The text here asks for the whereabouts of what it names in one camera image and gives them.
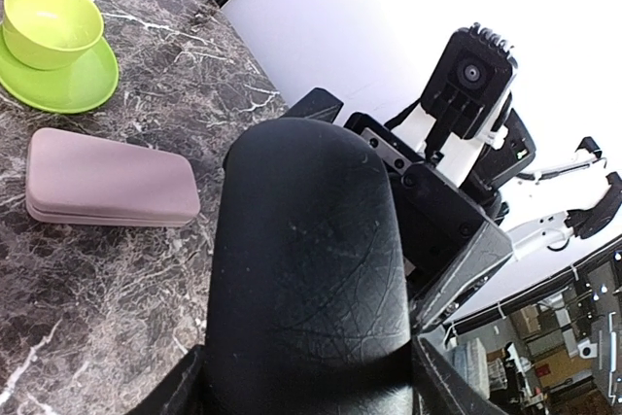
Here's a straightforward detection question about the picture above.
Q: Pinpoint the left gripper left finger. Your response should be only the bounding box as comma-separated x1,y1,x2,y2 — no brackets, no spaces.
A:
127,345,209,415

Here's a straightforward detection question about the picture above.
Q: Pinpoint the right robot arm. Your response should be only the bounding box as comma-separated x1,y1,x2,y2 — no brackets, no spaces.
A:
278,88,621,336

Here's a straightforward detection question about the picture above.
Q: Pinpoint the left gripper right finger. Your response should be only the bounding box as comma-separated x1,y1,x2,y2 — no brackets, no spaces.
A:
412,335,505,415

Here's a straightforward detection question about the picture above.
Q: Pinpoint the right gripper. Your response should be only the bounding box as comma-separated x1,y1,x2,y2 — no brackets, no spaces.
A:
286,88,513,332

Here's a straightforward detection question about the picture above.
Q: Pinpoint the green bowl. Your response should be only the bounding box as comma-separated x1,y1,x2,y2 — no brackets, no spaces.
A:
2,0,104,71

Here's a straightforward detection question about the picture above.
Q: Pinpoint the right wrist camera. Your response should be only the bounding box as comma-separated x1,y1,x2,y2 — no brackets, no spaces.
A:
385,22,518,187

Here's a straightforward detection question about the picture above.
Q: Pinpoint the black glasses case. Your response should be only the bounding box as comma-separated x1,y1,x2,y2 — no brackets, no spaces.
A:
205,119,413,414

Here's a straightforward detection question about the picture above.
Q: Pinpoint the pink glasses case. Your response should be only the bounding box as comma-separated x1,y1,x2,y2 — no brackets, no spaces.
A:
25,127,200,226

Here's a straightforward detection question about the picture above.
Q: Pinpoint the green plate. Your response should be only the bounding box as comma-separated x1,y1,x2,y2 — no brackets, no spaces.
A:
1,22,119,114

